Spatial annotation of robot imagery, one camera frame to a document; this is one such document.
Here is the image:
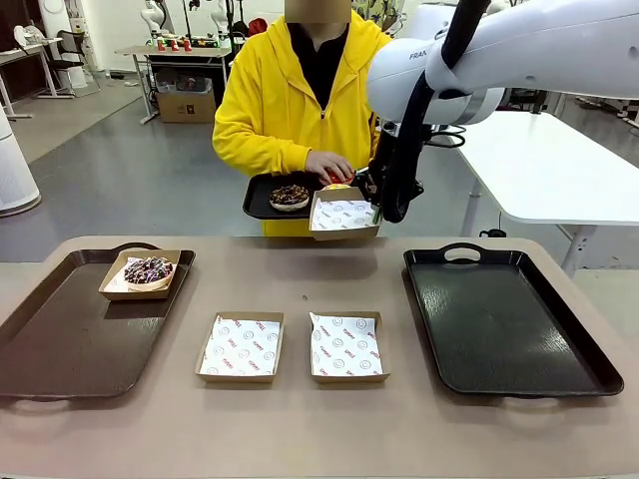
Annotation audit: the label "small black serving tray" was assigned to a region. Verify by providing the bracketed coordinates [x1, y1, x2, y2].
[243, 172, 373, 221]

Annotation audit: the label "thin black cable loop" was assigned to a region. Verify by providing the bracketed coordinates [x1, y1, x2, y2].
[426, 124, 468, 150]

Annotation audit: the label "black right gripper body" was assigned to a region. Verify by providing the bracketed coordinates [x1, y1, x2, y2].
[372, 135, 396, 204]

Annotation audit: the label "white bag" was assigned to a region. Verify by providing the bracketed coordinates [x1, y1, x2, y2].
[13, 24, 51, 49]

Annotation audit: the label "person's right forearm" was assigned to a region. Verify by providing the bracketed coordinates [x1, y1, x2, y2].
[213, 134, 315, 177]

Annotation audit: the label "wooden top desk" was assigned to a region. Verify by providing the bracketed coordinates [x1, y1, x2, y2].
[114, 44, 234, 126]

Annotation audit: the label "white cylindrical air purifier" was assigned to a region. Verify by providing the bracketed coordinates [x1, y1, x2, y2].
[0, 105, 43, 218]

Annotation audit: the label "white office desk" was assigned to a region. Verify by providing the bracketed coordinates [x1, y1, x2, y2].
[0, 37, 64, 121]

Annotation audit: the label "clear plastic storage bin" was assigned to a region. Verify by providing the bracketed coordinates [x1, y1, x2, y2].
[153, 69, 214, 96]

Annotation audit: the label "black floor cable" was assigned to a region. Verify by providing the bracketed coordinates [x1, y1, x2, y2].
[478, 212, 505, 240]

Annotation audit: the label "dark donut white drizzle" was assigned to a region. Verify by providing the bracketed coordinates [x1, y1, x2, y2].
[123, 255, 176, 291]

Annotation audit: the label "large black serving tray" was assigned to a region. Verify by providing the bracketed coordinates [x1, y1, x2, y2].
[402, 242, 625, 399]

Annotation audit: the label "black corrugated cable hose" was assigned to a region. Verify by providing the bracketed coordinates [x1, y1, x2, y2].
[383, 0, 493, 225]

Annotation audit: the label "person's right hand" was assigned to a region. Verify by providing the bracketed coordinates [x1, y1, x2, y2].
[305, 151, 353, 184]

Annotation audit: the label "person in yellow hoodie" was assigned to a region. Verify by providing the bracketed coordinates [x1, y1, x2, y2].
[212, 0, 395, 239]

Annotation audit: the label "black office chair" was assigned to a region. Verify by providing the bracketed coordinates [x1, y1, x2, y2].
[49, 29, 101, 99]

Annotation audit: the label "brown plastic serving tray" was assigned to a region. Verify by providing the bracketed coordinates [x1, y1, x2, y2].
[0, 242, 197, 403]

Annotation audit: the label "square kraft cardboard box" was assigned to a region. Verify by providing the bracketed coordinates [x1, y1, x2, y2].
[308, 187, 383, 242]
[308, 311, 392, 384]
[194, 311, 286, 384]
[98, 248, 182, 301]

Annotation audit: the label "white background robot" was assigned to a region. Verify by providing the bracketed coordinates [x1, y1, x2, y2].
[209, 0, 234, 36]
[139, 0, 169, 34]

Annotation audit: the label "chocolate donut small sprinkles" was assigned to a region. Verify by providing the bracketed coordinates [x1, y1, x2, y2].
[269, 184, 310, 213]

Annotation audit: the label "large white table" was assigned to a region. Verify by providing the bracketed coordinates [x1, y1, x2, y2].
[433, 110, 639, 273]

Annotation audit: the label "brown cardboard carton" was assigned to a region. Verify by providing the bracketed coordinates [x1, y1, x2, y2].
[157, 91, 217, 125]

